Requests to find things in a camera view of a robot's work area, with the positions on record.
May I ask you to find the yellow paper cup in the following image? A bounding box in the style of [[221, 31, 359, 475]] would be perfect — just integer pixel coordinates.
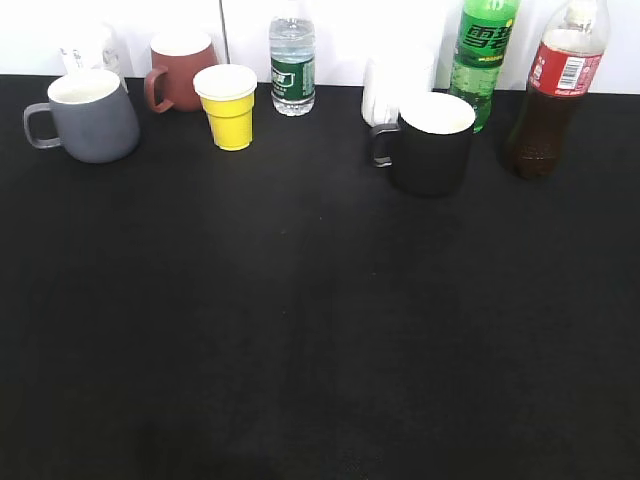
[[193, 64, 257, 151]]

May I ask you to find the clear water bottle green label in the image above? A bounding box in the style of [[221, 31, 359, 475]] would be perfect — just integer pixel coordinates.
[[269, 1, 316, 117]]

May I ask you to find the white ceramic mug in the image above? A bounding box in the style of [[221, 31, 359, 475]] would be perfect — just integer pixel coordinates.
[[361, 51, 436, 127]]

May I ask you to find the green sprite bottle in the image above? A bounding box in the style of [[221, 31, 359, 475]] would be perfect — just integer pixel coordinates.
[[449, 0, 520, 133]]

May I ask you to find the cola bottle red label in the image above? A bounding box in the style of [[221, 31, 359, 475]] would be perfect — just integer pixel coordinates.
[[502, 1, 610, 179]]

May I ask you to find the brown ceramic mug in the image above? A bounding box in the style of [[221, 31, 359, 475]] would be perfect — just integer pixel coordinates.
[[144, 30, 218, 113]]

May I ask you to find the black ceramic mug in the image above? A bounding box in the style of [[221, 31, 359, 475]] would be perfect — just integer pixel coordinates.
[[370, 91, 476, 197]]

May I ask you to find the grey ceramic mug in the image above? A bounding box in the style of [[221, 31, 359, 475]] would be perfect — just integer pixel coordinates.
[[23, 69, 141, 164]]

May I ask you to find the white patterned cup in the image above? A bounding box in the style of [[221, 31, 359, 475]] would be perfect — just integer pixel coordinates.
[[57, 22, 128, 91]]

